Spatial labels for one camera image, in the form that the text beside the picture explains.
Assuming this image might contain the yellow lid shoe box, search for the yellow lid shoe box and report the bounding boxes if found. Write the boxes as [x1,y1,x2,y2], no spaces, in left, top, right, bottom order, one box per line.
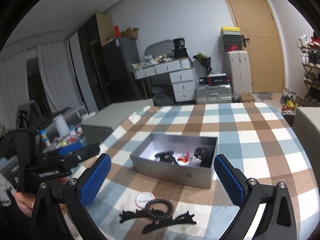
[220,27,240,37]

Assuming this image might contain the silver aluminium suitcase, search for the silver aluminium suitcase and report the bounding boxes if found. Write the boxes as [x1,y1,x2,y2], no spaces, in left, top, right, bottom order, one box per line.
[195,84,233,105]

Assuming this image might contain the arched grey mirror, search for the arched grey mirror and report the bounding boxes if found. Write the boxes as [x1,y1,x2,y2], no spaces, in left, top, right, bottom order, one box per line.
[144,40,175,58]

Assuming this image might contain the black bag on desk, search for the black bag on desk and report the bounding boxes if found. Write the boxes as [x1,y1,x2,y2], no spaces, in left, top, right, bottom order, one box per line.
[173,38,189,59]

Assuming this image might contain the black red shoe box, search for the black red shoe box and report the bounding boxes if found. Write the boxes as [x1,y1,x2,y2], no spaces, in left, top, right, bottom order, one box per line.
[222,35,243,52]

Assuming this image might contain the wooden door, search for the wooden door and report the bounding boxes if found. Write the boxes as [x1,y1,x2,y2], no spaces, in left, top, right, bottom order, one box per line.
[225,0,285,93]

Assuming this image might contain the black refrigerator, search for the black refrigerator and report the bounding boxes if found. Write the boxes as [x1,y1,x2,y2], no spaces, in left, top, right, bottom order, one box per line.
[102,37,145,103]

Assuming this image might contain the black red flat box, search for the black red flat box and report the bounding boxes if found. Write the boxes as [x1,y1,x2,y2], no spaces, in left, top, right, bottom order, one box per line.
[199,74,229,86]

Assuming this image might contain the black beaded bracelet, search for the black beaded bracelet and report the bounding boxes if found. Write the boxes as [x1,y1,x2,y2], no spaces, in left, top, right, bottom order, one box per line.
[144,198,175,221]

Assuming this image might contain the black hair claw clip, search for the black hair claw clip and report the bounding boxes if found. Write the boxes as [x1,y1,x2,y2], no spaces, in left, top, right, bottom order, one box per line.
[142,211,197,235]
[119,209,149,224]

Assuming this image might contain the dark flower bouquet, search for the dark flower bouquet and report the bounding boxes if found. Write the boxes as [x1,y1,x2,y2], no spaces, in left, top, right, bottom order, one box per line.
[193,53,212,76]

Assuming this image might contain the grey cardboard box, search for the grey cardboard box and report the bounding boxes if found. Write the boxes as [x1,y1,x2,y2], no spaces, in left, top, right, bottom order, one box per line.
[130,133,219,189]

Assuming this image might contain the open cardboard box on fridge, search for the open cardboard box on fridge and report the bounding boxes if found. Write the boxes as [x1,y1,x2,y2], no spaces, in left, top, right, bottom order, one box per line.
[121,27,139,40]

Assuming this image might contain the white red-rimmed pin badge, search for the white red-rimmed pin badge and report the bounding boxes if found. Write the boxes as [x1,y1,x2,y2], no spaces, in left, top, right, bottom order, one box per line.
[136,192,155,209]

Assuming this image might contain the black scrunchie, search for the black scrunchie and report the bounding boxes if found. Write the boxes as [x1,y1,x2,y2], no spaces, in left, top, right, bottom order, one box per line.
[194,146,215,168]

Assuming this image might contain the white dresser desk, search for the white dresser desk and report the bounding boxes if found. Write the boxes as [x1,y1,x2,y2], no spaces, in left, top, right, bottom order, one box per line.
[133,58,198,103]

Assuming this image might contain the white plastic bottle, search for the white plastic bottle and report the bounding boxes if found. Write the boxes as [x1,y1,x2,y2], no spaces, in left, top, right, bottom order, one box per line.
[53,114,69,137]

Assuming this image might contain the checkered bed sheet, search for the checkered bed sheet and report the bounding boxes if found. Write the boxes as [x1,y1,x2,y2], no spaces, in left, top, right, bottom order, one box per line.
[87,103,319,239]

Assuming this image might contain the person's left hand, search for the person's left hand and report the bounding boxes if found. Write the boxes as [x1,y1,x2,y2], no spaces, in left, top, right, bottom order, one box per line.
[14,177,68,218]

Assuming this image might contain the grey right nightstand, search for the grey right nightstand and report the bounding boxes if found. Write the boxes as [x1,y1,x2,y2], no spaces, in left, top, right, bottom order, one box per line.
[293,107,320,184]

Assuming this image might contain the white curtain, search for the white curtain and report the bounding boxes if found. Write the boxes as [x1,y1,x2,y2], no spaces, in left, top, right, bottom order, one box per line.
[1,40,83,128]

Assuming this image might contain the brown cardboard box on floor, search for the brown cardboard box on floor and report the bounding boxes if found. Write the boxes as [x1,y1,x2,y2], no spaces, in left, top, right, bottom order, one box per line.
[240,93,255,103]

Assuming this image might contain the beige upright suitcase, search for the beige upright suitcase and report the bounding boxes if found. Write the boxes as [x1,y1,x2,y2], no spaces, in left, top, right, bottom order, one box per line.
[225,50,252,101]

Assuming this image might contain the wooden shoe rack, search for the wooden shoe rack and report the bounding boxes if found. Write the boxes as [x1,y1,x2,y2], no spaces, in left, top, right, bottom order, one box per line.
[297,31,319,107]

